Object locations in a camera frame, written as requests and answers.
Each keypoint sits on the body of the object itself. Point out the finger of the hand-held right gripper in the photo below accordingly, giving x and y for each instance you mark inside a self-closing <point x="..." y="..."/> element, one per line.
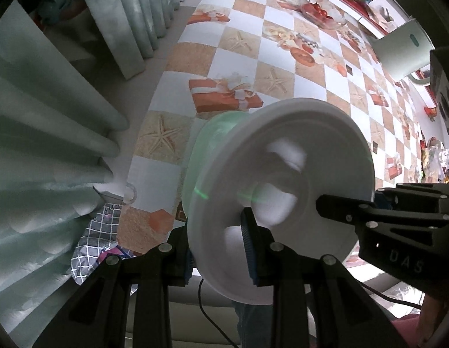
<point x="340" y="208"/>
<point x="420" y="197"/>

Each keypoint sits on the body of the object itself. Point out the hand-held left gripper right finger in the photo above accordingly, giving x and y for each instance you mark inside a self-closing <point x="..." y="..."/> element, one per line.
<point x="249" y="257"/>

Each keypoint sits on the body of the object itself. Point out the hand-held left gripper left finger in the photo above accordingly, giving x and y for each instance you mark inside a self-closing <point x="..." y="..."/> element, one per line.
<point x="189" y="270"/>

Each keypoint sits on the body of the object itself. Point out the large white bowl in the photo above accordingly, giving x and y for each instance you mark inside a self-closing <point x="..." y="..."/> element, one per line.
<point x="282" y="145"/>

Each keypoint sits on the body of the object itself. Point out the green square bowl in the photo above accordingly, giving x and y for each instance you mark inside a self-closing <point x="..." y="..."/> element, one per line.
<point x="210" y="141"/>

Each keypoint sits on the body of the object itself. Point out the pile of colourful packets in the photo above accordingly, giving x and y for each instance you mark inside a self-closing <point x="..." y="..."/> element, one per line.
<point x="436" y="163"/>

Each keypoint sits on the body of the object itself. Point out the person's blue jeans leg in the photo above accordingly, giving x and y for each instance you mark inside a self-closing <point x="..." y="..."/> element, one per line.
<point x="251" y="326"/>

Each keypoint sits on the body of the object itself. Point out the person's pink clothing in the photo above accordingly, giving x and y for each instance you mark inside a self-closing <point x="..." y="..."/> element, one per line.
<point x="405" y="333"/>

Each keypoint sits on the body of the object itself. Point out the grey checked cloth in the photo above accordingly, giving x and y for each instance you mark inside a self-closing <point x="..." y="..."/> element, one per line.
<point x="97" y="232"/>

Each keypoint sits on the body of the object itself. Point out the printed checkered tablecloth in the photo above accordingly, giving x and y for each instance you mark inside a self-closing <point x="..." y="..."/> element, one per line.
<point x="282" y="69"/>

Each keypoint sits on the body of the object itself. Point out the grey-green curtain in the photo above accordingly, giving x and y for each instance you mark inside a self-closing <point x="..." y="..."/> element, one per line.
<point x="46" y="134"/>

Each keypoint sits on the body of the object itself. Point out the cherry tomatoes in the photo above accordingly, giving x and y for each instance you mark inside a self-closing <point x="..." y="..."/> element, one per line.
<point x="318" y="12"/>

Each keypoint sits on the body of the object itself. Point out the glass bowl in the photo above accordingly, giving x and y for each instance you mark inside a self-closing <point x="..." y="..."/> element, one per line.
<point x="324" y="11"/>

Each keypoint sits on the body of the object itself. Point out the teal object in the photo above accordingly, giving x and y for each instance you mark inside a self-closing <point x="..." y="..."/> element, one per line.
<point x="61" y="5"/>

